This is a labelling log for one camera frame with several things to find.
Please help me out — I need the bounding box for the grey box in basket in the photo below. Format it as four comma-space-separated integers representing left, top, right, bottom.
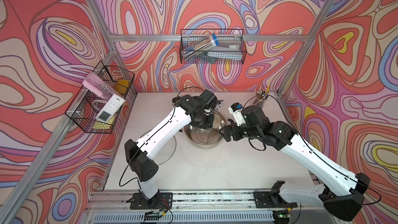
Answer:
207, 40, 243, 60

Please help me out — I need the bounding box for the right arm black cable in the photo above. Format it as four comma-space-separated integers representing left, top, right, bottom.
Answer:
242, 94, 382, 206

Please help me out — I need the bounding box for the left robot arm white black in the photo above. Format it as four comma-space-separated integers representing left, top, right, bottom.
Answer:
124, 90, 220, 200

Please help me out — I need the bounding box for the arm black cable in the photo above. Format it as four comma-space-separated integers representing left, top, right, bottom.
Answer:
119, 86, 204, 188
242, 94, 382, 206

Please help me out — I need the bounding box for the yellow sponge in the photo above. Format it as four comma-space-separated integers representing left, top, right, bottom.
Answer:
115, 79, 130, 95

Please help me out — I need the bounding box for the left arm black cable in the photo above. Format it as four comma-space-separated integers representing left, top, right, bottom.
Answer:
119, 86, 204, 188

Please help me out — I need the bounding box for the glass pot lid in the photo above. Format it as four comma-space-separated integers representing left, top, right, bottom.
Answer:
151, 136, 177, 166

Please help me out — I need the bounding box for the black wire basket wall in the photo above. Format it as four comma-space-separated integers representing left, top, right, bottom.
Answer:
65, 62, 135, 134
179, 28, 247, 64

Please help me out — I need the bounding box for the yellow notepad in basket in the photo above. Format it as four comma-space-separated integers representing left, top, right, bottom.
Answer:
92, 118, 114, 130

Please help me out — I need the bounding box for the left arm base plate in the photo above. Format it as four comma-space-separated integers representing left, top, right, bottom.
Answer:
126, 192, 173, 210

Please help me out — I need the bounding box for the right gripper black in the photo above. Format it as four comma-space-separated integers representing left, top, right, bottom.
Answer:
219, 122, 261, 142

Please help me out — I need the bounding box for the grey black stapler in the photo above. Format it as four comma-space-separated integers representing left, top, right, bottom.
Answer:
172, 96, 180, 105

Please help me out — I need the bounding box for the white calculator device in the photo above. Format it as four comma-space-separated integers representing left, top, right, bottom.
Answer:
96, 94, 125, 122

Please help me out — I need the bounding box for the stainless steel pot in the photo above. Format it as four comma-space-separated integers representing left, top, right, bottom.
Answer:
184, 112, 227, 149

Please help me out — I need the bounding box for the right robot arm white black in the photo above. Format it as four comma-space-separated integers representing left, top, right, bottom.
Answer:
219, 103, 371, 222

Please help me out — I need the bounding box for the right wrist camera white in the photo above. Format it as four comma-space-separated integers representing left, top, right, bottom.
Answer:
228, 103, 246, 126

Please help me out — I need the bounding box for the pink case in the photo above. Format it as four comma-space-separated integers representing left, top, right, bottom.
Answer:
83, 72, 114, 100

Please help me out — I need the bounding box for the clear tube blue cap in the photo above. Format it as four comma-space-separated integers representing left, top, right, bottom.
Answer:
181, 34, 219, 60

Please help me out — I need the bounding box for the pen cup with pencils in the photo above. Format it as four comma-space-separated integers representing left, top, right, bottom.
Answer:
253, 86, 270, 108

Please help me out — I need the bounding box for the black wire basket left wall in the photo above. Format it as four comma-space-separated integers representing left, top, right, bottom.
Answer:
65, 62, 135, 134

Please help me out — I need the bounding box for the black wire basket back wall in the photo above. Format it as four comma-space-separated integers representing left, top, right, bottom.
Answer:
179, 28, 247, 64

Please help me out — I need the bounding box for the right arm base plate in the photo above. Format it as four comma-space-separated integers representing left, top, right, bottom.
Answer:
253, 180, 297, 209

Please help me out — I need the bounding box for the aluminium rail front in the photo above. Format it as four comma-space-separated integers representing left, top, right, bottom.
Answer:
79, 190, 342, 224

